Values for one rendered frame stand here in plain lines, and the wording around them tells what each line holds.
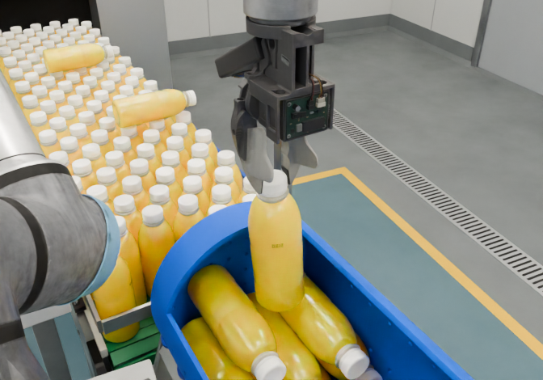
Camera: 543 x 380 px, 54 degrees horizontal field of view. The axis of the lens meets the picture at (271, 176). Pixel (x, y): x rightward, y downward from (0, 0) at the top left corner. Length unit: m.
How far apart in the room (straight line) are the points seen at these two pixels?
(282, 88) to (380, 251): 2.19
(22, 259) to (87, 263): 0.09
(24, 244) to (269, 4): 0.31
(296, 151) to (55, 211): 0.28
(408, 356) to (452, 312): 1.68
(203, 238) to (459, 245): 2.19
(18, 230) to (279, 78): 0.28
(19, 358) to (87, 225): 0.16
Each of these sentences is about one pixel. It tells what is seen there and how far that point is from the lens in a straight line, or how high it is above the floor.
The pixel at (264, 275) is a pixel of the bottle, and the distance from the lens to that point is 0.71.
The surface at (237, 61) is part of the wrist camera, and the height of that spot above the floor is 1.48.
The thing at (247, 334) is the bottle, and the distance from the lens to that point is 0.72.
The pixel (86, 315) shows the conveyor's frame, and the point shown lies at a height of 0.90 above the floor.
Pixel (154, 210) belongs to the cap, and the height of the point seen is 1.10.
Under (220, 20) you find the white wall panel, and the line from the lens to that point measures 5.36.
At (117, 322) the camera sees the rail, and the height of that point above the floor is 0.97.
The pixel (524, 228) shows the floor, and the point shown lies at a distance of 3.09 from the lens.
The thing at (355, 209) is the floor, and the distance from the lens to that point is 2.96.
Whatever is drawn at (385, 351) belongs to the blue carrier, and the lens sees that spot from 0.83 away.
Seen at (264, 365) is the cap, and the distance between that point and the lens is 0.71.
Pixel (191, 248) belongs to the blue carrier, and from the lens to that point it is 0.75.
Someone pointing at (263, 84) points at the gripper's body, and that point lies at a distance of 0.55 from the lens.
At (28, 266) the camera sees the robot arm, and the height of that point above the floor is 1.37.
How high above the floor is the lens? 1.68
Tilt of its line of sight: 31 degrees down
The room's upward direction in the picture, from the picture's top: straight up
